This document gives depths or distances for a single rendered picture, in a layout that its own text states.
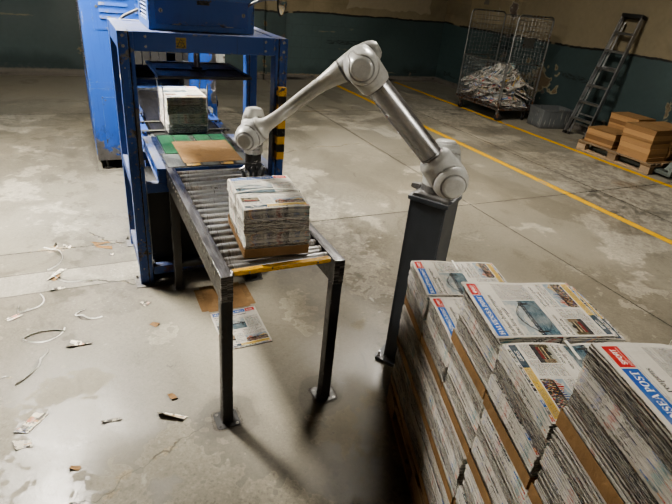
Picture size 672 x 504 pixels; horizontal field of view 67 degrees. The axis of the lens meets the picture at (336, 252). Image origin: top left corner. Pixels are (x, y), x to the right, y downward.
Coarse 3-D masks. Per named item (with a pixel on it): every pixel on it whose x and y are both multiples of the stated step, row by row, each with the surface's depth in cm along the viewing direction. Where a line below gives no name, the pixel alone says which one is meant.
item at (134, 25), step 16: (112, 32) 293; (144, 32) 270; (160, 32) 274; (176, 32) 280; (192, 32) 291; (208, 32) 299; (256, 32) 325; (144, 48) 274; (160, 48) 277; (176, 48) 281; (192, 48) 284; (208, 48) 287; (224, 48) 291; (240, 48) 295; (256, 48) 299; (272, 48) 302
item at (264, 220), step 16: (240, 208) 212; (256, 208) 208; (272, 208) 210; (288, 208) 213; (304, 208) 215; (240, 224) 216; (256, 224) 210; (272, 224) 212; (288, 224) 215; (304, 224) 218; (240, 240) 221; (256, 240) 213; (272, 240) 216; (288, 240) 219; (304, 240) 221
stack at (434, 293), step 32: (416, 288) 214; (448, 288) 205; (416, 320) 215; (448, 320) 184; (416, 352) 213; (448, 352) 178; (416, 384) 212; (448, 384) 176; (416, 416) 210; (448, 416) 174; (480, 416) 150; (416, 448) 209; (448, 448) 172; (480, 448) 149; (416, 480) 207; (448, 480) 173; (512, 480) 130
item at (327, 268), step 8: (312, 232) 246; (320, 240) 239; (328, 248) 232; (336, 256) 226; (320, 264) 238; (328, 264) 229; (336, 264) 223; (344, 264) 225; (328, 272) 230; (336, 272) 225; (336, 280) 227
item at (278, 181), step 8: (264, 176) 241; (272, 176) 242; (280, 176) 243; (232, 184) 229; (240, 184) 229; (248, 184) 230; (256, 184) 231; (264, 184) 232; (272, 184) 233; (280, 184) 234; (288, 184) 235; (232, 192) 226; (232, 200) 230; (232, 208) 232; (232, 216) 236
